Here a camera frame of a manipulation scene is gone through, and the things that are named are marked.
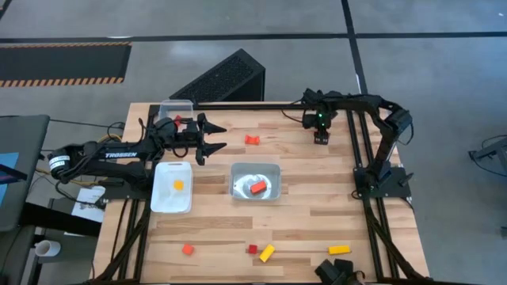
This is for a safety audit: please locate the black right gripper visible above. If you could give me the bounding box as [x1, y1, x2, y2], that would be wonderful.
[303, 107, 337, 146]

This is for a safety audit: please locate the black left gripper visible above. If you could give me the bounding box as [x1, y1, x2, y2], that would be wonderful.
[173, 112, 228, 166]

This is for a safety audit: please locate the silver metal tray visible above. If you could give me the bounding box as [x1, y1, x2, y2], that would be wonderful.
[229, 161, 283, 202]

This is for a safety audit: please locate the clear plastic bin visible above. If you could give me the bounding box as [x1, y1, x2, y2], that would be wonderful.
[158, 99, 195, 138]

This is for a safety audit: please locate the black perforated computer case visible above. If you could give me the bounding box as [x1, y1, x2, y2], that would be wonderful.
[169, 47, 266, 103]

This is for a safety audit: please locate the white plastic bin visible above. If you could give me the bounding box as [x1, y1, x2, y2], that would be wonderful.
[150, 161, 195, 215]

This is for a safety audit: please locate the yellow cylinder block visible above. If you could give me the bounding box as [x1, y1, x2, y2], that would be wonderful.
[258, 243, 276, 264]

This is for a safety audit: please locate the black boxy device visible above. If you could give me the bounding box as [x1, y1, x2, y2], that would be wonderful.
[314, 258, 365, 285]

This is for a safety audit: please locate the white paper sheet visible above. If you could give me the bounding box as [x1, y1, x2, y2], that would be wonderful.
[71, 185, 107, 223]

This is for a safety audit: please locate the black hazard-striped floor mat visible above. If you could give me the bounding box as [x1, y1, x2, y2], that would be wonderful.
[0, 41, 132, 88]

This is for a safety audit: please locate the grey tripod stand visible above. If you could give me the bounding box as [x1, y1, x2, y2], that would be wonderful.
[468, 134, 507, 178]

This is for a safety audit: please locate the black desk base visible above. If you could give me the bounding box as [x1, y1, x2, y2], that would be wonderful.
[19, 197, 102, 238]

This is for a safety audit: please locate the grey desk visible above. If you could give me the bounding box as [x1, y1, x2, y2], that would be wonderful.
[0, 114, 51, 233]

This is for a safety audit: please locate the white cup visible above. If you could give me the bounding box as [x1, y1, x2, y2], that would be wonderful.
[34, 240, 62, 257]

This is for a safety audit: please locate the blue screen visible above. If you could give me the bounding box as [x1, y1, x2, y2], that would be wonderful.
[0, 152, 20, 207]

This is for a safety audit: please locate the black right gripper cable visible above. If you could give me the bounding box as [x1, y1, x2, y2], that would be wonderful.
[280, 101, 307, 124]

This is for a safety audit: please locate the black aluminium table frame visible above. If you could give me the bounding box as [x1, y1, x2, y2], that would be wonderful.
[93, 101, 427, 285]

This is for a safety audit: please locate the black floor cable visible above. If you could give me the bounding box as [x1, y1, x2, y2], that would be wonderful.
[49, 117, 127, 131]

